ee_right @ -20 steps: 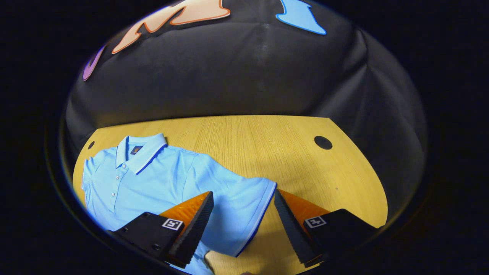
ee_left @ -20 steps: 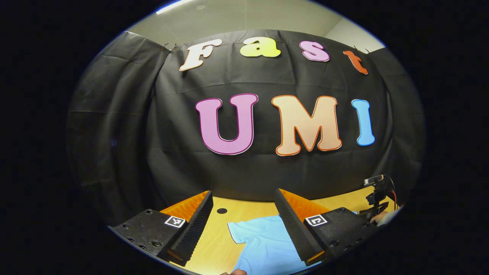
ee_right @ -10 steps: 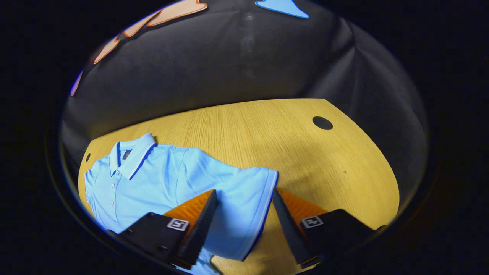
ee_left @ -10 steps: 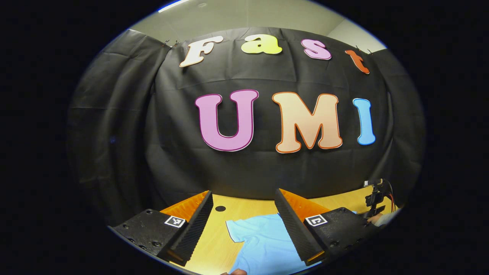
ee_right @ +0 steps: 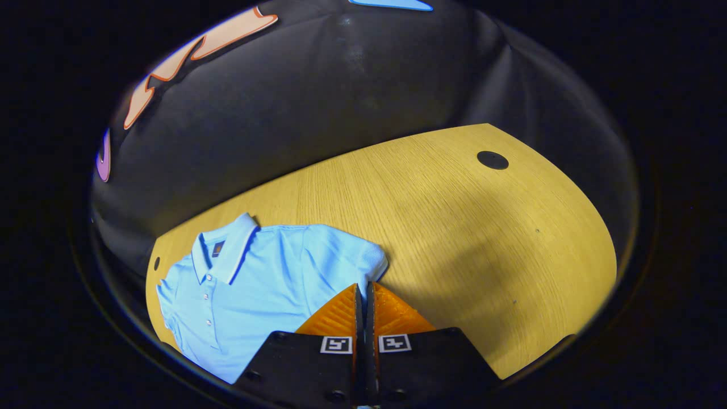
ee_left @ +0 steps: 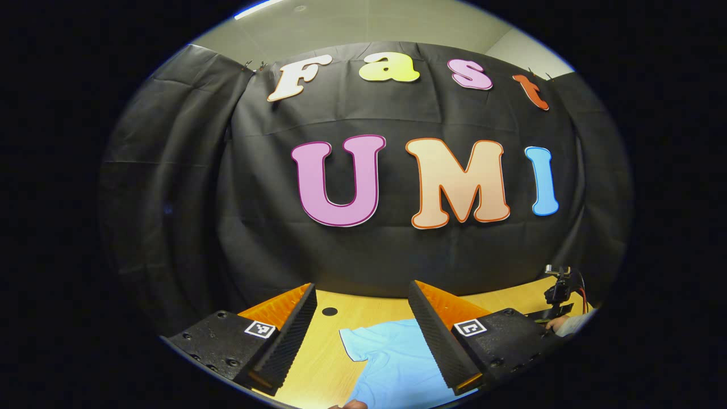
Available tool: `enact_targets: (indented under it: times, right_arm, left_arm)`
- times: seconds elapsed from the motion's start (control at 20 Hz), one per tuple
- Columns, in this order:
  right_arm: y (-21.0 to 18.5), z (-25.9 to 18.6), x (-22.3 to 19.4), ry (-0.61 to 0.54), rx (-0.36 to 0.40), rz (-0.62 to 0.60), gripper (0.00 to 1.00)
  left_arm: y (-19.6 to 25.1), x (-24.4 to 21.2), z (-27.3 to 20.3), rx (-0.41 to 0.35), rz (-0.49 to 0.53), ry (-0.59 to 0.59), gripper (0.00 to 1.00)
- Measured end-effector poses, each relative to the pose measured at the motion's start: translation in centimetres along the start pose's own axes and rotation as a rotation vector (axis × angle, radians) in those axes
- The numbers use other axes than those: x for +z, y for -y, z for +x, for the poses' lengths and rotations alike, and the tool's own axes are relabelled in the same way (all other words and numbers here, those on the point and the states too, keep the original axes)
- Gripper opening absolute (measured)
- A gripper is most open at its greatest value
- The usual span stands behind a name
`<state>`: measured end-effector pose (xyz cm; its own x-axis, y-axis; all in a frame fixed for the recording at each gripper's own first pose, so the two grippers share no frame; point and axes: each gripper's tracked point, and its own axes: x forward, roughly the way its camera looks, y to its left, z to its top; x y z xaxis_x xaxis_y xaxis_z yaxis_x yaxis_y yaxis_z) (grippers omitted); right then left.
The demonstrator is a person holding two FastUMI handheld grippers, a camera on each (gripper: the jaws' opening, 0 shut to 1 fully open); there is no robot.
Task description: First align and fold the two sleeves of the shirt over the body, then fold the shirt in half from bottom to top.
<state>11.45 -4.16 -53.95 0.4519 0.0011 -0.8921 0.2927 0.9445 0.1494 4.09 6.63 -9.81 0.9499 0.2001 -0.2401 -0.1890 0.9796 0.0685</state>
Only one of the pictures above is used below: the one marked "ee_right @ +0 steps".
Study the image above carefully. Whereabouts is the black backdrop cloth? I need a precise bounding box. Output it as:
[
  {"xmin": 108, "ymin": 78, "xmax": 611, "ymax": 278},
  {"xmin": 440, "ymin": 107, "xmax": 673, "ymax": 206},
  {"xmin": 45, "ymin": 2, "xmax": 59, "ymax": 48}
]
[{"xmin": 91, "ymin": 0, "xmax": 640, "ymax": 285}]

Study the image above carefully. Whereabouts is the light blue polo T-shirt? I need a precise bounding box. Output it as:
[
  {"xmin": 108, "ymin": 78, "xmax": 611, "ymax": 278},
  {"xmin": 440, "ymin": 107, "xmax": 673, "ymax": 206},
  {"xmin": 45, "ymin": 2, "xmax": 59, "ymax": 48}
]
[{"xmin": 156, "ymin": 213, "xmax": 390, "ymax": 385}]

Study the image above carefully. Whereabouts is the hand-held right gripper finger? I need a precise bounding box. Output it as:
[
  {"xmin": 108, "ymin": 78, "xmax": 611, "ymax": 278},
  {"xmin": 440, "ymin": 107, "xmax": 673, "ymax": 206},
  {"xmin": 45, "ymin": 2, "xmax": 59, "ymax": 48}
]
[
  {"xmin": 233, "ymin": 283, "xmax": 364, "ymax": 409},
  {"xmin": 366, "ymin": 281, "xmax": 503, "ymax": 408}
]

